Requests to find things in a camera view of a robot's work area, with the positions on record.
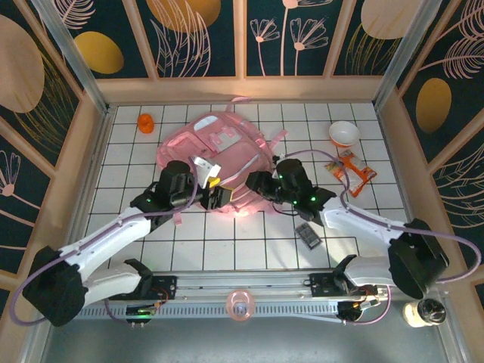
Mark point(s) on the pink backpack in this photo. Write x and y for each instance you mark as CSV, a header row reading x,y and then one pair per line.
x,y
234,159

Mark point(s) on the black calculator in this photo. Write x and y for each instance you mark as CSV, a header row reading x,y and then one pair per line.
x,y
308,236

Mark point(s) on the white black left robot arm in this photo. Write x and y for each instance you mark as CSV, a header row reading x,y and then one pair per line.
x,y
106,238

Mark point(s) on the small orange cup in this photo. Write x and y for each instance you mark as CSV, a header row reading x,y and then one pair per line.
x,y
145,124

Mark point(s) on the orange snack packet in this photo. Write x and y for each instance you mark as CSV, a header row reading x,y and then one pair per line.
x,y
359,174

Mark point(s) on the white bowl orange rim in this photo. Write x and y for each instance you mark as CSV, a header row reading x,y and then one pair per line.
x,y
343,133

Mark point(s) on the pink tape roll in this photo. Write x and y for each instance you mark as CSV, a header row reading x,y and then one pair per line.
x,y
239,305

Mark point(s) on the white bottle black cap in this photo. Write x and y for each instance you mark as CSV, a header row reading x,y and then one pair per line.
x,y
423,313

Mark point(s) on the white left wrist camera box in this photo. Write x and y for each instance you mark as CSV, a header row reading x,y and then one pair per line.
x,y
204,170

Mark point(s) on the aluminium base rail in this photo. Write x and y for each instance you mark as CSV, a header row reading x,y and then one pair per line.
x,y
246,281

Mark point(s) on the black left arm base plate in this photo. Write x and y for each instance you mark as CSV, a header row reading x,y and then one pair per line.
x,y
166,287

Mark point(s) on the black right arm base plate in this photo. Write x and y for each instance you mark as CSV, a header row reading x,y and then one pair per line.
x,y
321,283

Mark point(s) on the aluminium frame post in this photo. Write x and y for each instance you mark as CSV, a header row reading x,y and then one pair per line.
x,y
75,64
404,49

